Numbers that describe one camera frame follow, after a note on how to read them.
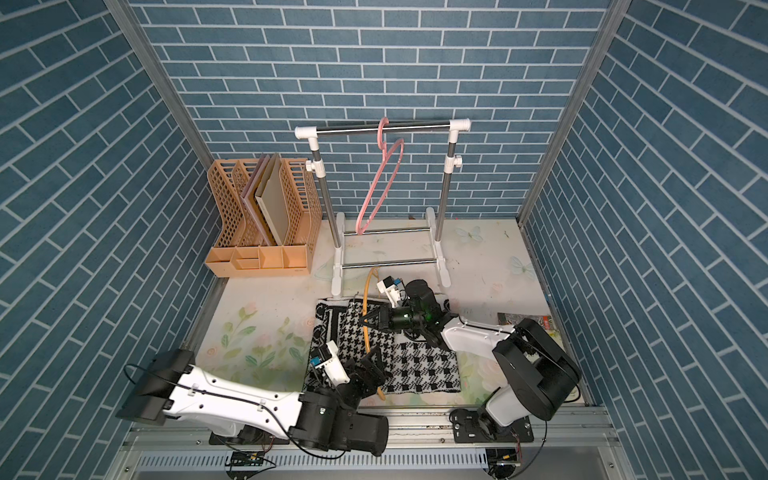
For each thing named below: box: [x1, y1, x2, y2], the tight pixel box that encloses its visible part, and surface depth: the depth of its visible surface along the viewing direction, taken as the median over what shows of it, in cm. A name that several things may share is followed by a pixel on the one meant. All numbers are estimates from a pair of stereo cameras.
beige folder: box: [255, 153, 290, 246], surface depth 95 cm
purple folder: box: [241, 155, 272, 247], surface depth 92 cm
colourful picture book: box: [497, 312, 552, 330], surface depth 96 cm
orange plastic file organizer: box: [205, 158, 323, 278], surface depth 106 cm
